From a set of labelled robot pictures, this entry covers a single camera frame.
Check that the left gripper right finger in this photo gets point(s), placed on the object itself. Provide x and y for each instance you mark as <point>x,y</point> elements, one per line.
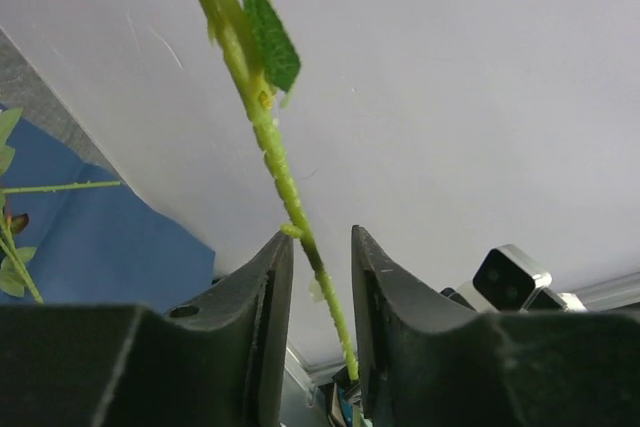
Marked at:
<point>427,360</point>

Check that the pink flower stem two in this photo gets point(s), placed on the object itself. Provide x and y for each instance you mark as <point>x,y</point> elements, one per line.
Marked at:
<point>16,279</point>

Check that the blue wrapping paper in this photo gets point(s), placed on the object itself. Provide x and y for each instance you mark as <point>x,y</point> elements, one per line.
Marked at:
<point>97,245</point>

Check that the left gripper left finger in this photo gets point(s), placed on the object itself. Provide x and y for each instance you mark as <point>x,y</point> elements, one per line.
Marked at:
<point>215,360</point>

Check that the pink flower stem one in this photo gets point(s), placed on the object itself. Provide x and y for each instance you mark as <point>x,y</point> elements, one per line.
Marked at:
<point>263,61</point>

